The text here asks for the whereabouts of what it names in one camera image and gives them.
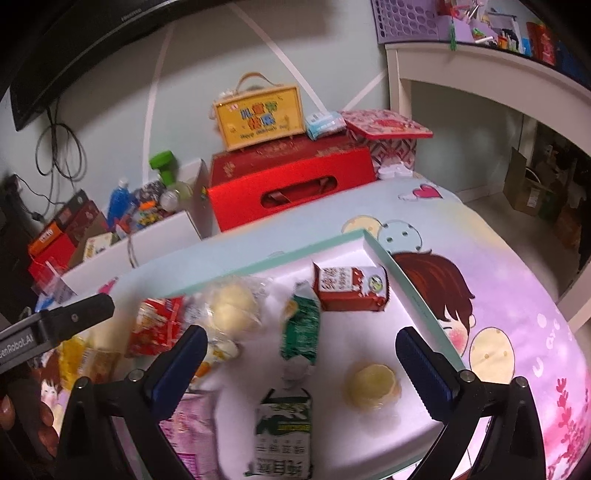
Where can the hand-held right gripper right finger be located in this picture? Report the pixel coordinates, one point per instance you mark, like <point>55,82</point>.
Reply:
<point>422,369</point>

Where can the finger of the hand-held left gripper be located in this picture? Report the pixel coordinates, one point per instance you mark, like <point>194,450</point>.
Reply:
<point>78,314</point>

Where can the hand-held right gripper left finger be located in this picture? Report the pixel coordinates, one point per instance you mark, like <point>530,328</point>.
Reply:
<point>178,369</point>

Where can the yellow snack bag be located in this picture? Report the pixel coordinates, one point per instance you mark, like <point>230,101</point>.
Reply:
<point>78,360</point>

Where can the small round pastry packet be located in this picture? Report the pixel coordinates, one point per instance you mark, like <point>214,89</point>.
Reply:
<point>371,385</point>

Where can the clear bun packet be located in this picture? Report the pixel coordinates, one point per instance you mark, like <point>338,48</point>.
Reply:
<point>231,304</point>

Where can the teal rimmed white tray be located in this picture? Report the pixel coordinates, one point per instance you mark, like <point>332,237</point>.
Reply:
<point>341,341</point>

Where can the red brown snack packet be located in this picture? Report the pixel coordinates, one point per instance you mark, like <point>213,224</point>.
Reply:
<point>351,284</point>

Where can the green white snack packet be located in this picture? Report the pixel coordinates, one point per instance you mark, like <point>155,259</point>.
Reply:
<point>284,429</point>

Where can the dark green snack packet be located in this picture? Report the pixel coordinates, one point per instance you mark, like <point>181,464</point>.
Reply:
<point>302,330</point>

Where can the person's left hand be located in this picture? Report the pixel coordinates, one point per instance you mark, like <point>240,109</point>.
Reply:
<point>41,420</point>

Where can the clear plastic container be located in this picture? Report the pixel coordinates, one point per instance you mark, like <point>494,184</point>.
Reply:
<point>55,284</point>

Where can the yellow red snack packet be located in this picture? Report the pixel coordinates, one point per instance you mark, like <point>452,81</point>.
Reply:
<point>217,353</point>

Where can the purple snack packet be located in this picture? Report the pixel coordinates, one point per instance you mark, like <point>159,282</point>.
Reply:
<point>189,424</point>

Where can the yellow white carton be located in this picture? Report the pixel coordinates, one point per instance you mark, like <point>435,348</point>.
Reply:
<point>98,245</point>

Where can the orange box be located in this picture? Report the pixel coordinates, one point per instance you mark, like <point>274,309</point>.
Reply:
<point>46,239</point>

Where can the black cabinet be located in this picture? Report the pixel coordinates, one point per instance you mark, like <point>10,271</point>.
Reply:
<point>11,240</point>

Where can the white cardboard box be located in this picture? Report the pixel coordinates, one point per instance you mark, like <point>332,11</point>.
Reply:
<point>152,240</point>

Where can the colourful toys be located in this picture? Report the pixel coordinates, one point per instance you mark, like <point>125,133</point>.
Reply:
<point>147,212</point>

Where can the blue bottle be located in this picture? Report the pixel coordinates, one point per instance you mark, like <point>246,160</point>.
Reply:
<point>121,198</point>

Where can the clear plastic bottle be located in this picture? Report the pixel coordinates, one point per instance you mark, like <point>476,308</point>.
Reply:
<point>178,194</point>

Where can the green dumbbell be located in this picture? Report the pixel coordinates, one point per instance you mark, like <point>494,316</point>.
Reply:
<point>161,164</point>

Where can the small white object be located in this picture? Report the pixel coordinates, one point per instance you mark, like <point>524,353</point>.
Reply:
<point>395,171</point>

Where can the brown cardboard box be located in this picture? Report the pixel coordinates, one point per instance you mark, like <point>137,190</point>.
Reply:
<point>524,184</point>

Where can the large red gift box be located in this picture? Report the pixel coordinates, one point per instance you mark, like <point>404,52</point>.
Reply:
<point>291,184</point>

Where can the pink patterned box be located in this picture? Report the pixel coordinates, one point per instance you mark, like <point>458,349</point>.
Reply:
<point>388,134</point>

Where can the blue white tissue packet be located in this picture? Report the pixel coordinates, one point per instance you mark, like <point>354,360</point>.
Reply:
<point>323,124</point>

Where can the black monitor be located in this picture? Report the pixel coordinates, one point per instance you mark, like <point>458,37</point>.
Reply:
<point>69,50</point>

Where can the white desk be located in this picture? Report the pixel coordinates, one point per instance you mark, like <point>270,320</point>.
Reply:
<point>485,69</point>

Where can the red box on desk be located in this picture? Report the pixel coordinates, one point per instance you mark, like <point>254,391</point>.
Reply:
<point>542,41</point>

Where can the purple perforated basket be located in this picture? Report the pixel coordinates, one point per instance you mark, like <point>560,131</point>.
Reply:
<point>415,18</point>

